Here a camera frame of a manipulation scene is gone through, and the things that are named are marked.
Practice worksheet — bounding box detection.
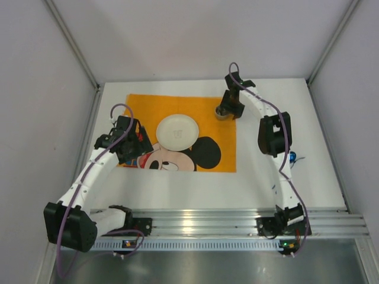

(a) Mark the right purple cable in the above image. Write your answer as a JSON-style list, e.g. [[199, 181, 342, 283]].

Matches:
[[228, 62, 310, 257]]

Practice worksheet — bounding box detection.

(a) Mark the aluminium mounting rail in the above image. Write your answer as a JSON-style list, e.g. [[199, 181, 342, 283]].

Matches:
[[47, 192, 370, 240]]

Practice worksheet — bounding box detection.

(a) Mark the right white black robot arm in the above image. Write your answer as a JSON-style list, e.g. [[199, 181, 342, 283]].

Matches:
[[216, 71, 305, 229]]

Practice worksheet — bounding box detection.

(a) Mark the slotted grey cable duct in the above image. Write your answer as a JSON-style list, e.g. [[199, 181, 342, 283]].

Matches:
[[91, 238, 298, 252]]

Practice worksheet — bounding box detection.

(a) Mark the cream round plate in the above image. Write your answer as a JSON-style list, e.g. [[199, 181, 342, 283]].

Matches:
[[156, 114, 200, 151]]

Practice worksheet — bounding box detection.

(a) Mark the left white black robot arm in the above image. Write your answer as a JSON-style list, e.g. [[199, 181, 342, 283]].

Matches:
[[43, 115, 153, 252]]

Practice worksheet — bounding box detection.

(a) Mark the speckled ceramic cup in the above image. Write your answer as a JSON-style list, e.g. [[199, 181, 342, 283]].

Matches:
[[214, 105, 230, 121]]

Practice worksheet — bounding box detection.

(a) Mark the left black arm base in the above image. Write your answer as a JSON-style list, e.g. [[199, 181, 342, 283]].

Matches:
[[105, 217, 153, 237]]

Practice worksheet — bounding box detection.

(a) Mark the orange cartoon mouse placemat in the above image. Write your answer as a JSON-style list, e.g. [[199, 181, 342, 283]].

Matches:
[[122, 93, 236, 173]]

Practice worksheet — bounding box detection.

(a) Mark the blue spoon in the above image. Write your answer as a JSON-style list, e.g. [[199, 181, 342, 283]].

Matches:
[[290, 151, 297, 163]]

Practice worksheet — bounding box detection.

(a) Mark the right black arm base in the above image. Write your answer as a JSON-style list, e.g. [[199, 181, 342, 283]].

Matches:
[[256, 217, 312, 239]]

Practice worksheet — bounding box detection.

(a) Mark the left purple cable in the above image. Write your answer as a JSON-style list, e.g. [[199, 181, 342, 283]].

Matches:
[[56, 103, 146, 279]]

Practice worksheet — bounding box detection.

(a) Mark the purple cable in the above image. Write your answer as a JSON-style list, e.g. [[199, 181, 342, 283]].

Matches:
[[228, 62, 310, 257], [56, 103, 146, 279]]

